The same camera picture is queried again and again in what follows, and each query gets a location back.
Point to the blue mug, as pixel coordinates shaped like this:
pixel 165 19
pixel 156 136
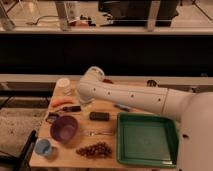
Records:
pixel 43 147

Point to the green plastic tray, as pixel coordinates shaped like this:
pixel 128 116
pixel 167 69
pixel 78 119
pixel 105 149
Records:
pixel 146 140

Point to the purple bowl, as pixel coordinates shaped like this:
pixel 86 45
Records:
pixel 64 128

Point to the bunch of dark grapes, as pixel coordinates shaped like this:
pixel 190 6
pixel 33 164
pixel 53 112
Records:
pixel 98 150

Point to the silver fork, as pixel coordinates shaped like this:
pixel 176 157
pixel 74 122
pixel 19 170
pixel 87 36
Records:
pixel 93 133

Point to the small black clip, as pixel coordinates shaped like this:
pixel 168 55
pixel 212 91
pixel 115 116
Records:
pixel 52 117

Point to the black rectangular block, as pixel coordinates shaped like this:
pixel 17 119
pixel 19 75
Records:
pixel 99 116

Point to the orange carrot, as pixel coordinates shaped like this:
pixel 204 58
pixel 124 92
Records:
pixel 56 103

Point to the blue sponge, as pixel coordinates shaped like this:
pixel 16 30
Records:
pixel 123 107

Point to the wooden board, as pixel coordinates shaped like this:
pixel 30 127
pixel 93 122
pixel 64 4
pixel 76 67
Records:
pixel 66 156

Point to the red bowl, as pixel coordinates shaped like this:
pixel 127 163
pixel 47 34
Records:
pixel 108 81

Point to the black stand left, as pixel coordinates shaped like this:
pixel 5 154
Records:
pixel 31 139

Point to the small metal cup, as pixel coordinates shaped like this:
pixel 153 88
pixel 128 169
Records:
pixel 151 83

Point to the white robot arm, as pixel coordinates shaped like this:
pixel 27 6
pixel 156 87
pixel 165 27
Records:
pixel 193 110

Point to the white cup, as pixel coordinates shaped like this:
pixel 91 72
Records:
pixel 63 85

